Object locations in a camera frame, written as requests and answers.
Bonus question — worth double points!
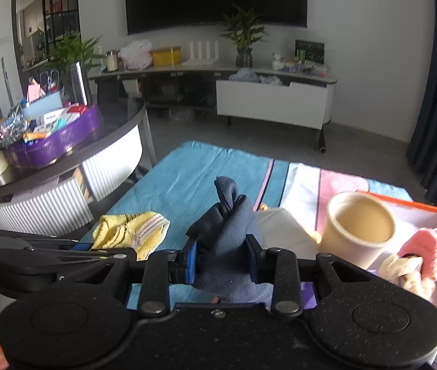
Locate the purple tissue pack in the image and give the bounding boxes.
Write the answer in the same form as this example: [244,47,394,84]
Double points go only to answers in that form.
[299,282,319,311]

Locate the glass candle jar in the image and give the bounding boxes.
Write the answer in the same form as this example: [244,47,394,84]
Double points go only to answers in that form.
[105,50,120,72]

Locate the pink card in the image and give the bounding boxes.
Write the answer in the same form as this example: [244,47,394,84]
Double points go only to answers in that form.
[27,79,46,103]

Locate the navy blue cloth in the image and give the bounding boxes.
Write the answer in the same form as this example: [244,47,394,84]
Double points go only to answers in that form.
[185,176,277,305]

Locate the pink fluffy cloth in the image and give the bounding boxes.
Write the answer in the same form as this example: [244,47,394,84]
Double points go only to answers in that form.
[396,227,437,280]

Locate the grey plastic bag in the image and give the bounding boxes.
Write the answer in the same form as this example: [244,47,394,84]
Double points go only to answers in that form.
[229,67,283,86]

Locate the white plastic bag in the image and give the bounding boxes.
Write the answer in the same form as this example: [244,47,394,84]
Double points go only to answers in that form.
[119,40,154,70]

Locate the yellow striped cloth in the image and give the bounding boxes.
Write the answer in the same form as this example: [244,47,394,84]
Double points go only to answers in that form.
[92,211,170,261]

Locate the green plant in dark vase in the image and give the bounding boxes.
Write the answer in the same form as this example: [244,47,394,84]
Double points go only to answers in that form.
[220,4,270,68]

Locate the white router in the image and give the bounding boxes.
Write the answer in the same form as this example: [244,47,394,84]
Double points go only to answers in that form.
[182,40,219,66]

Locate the beige paper cup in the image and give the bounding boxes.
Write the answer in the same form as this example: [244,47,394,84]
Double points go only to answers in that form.
[321,192,397,270]

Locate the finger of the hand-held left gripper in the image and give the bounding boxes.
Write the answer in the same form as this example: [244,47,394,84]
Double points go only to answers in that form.
[26,236,92,251]
[56,249,138,263]

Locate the green plant in metal vase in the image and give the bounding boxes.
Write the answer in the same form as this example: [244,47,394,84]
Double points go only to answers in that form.
[46,34,104,105]

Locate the purple storage tray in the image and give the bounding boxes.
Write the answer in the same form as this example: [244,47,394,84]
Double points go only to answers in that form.
[0,104,102,169]

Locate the cream fluffy cloth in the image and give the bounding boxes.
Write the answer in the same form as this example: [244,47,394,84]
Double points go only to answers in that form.
[378,254,437,301]

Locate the round dark table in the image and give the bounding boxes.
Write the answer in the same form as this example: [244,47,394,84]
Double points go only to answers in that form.
[0,98,158,238]

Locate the teal striped blanket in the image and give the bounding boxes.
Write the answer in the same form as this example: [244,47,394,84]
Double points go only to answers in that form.
[80,141,414,309]

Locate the orange cardboard box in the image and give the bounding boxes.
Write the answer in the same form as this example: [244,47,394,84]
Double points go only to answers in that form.
[355,191,437,317]

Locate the yellow box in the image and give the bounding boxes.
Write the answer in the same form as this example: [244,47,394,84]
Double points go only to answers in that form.
[152,46,182,66]

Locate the light blue box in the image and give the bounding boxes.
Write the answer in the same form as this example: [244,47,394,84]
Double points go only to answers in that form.
[21,92,64,119]

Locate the white television console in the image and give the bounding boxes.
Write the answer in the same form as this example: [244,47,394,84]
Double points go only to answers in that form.
[88,60,339,154]

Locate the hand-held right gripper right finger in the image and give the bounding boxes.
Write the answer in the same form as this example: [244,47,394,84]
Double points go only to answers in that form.
[245,235,393,317]

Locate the black green sign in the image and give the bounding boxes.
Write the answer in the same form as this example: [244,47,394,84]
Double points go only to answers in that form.
[294,39,326,64]

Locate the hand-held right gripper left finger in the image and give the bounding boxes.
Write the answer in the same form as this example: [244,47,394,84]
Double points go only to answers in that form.
[54,237,199,317]

